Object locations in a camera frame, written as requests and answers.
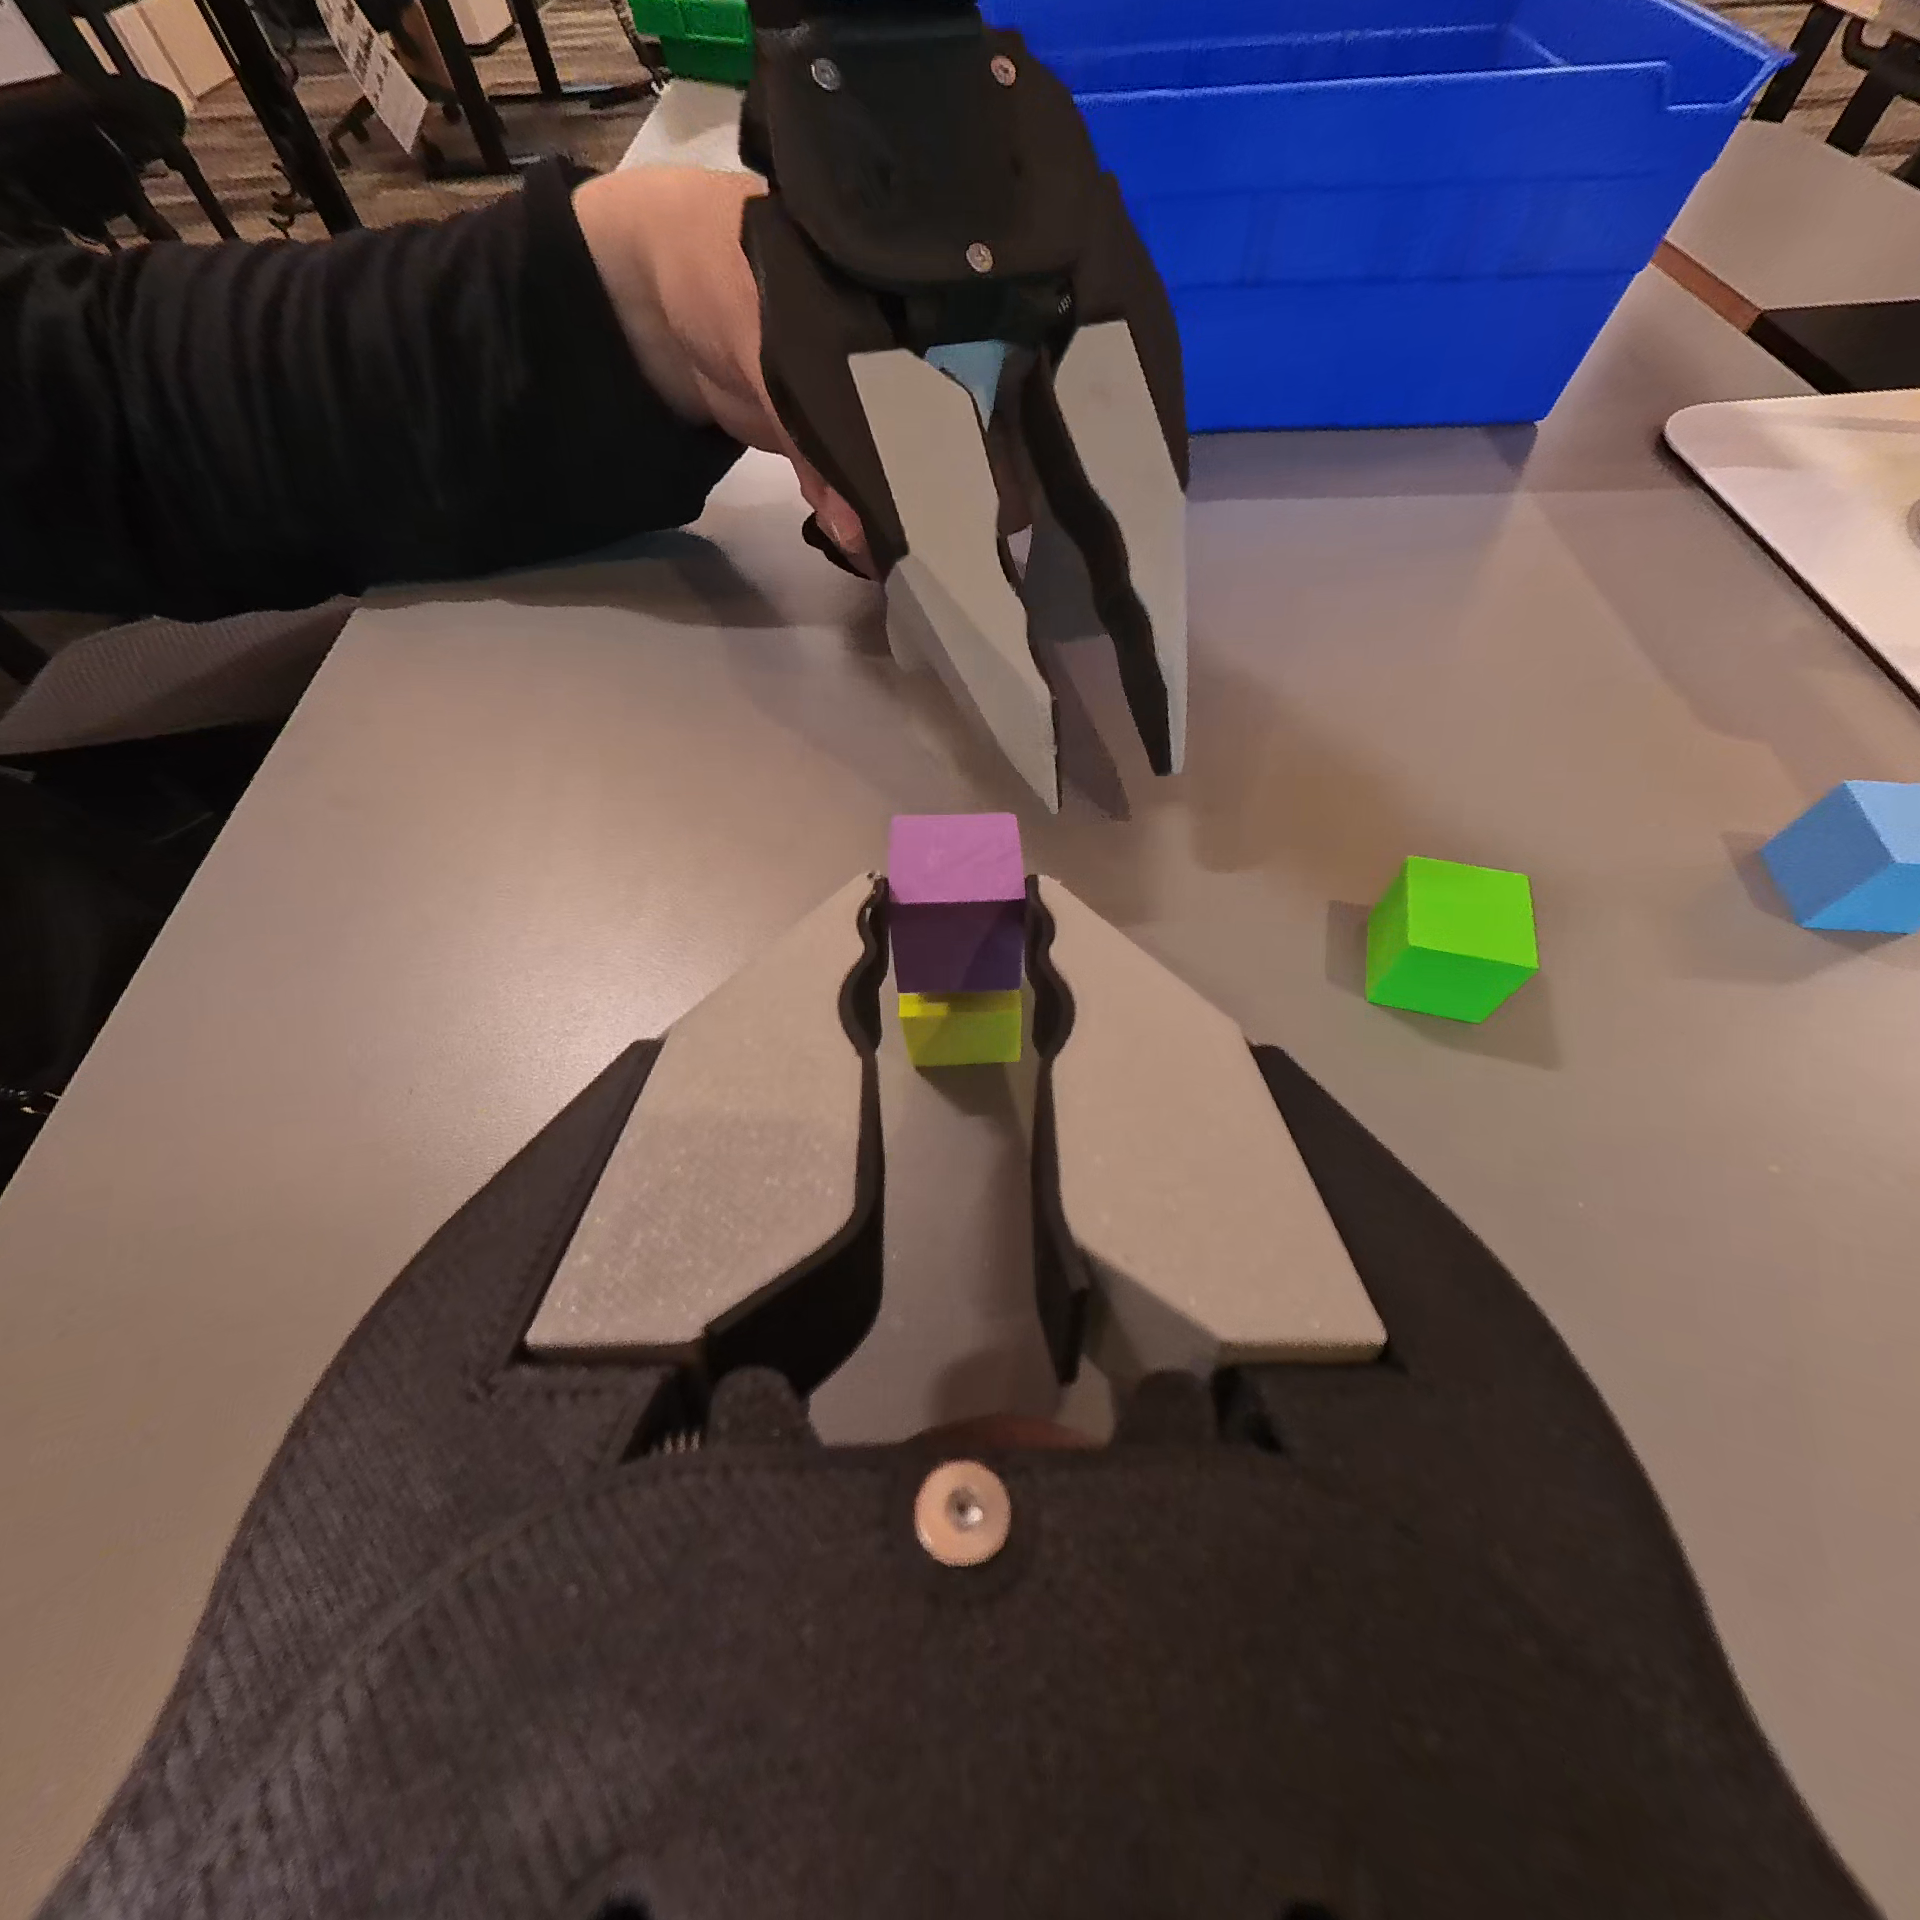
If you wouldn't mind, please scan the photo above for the white paper tag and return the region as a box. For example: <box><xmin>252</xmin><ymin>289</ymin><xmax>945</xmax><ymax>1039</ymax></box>
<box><xmin>314</xmin><ymin>0</ymin><xmax>429</xmax><ymax>153</ymax></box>

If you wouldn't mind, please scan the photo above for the green foam cube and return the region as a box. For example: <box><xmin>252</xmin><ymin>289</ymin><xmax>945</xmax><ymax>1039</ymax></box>
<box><xmin>1365</xmin><ymin>855</ymin><xmax>1538</xmax><ymax>1027</ymax></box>

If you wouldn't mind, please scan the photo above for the blue foam cube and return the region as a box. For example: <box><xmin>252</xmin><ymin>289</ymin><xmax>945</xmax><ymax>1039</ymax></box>
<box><xmin>1760</xmin><ymin>779</ymin><xmax>1920</xmax><ymax>935</ymax></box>

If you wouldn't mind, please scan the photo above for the person's left hand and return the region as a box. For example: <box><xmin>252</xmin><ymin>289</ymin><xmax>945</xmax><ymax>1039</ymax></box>
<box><xmin>573</xmin><ymin>165</ymin><xmax>886</xmax><ymax>582</ymax></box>

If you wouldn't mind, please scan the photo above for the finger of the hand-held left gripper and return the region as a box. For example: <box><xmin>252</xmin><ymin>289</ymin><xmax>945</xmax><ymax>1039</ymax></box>
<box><xmin>1025</xmin><ymin>318</ymin><xmax>1191</xmax><ymax>777</ymax></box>
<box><xmin>847</xmin><ymin>348</ymin><xmax>1065</xmax><ymax>816</ymax></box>

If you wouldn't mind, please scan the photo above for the green plastic bin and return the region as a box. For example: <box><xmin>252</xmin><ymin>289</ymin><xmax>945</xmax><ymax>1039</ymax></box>
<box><xmin>631</xmin><ymin>0</ymin><xmax>753</xmax><ymax>84</ymax></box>

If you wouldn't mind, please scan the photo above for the yellow foam cube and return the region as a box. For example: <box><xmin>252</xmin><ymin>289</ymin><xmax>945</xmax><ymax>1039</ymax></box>
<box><xmin>896</xmin><ymin>990</ymin><xmax>1025</xmax><ymax>1069</ymax></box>

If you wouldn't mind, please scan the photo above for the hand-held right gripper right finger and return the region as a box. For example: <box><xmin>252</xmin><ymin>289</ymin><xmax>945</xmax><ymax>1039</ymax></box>
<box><xmin>1031</xmin><ymin>878</ymin><xmax>1391</xmax><ymax>1385</ymax></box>

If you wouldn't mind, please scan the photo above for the purple foam cube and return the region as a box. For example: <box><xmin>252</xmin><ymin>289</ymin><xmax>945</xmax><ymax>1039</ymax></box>
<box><xmin>886</xmin><ymin>814</ymin><xmax>1028</xmax><ymax>993</ymax></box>

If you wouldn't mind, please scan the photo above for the person's left forearm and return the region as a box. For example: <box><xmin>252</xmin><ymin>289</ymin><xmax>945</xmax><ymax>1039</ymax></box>
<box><xmin>0</xmin><ymin>157</ymin><xmax>751</xmax><ymax>619</ymax></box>

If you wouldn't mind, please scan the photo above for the blue plastic bin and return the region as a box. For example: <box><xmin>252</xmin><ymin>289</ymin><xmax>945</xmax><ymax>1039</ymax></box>
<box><xmin>975</xmin><ymin>0</ymin><xmax>1793</xmax><ymax>436</ymax></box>

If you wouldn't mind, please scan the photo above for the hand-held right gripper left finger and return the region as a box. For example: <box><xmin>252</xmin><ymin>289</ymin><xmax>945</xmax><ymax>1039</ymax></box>
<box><xmin>520</xmin><ymin>873</ymin><xmax>884</xmax><ymax>1397</ymax></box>

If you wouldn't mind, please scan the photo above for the wooden desk with black legs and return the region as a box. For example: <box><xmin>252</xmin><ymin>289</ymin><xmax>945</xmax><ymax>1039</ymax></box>
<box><xmin>421</xmin><ymin>0</ymin><xmax>518</xmax><ymax>179</ymax></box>

